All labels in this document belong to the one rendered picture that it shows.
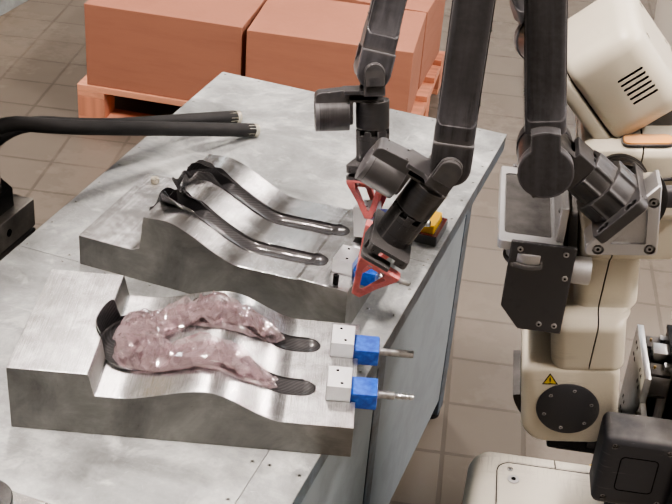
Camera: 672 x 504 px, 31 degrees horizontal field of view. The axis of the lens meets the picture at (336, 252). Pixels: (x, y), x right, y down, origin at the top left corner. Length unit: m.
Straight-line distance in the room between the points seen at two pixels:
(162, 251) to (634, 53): 0.86
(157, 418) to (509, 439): 1.50
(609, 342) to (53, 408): 0.87
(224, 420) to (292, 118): 1.11
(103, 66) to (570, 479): 2.45
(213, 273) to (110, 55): 2.37
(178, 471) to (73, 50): 3.50
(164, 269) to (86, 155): 2.19
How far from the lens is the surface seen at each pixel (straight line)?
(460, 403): 3.23
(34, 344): 1.84
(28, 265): 2.22
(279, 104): 2.81
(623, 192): 1.72
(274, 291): 2.05
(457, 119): 1.67
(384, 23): 2.03
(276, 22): 4.23
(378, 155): 1.71
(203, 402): 1.77
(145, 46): 4.32
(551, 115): 1.66
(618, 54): 1.78
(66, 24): 5.38
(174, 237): 2.08
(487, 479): 2.60
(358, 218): 2.11
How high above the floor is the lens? 2.00
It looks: 32 degrees down
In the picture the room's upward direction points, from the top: 5 degrees clockwise
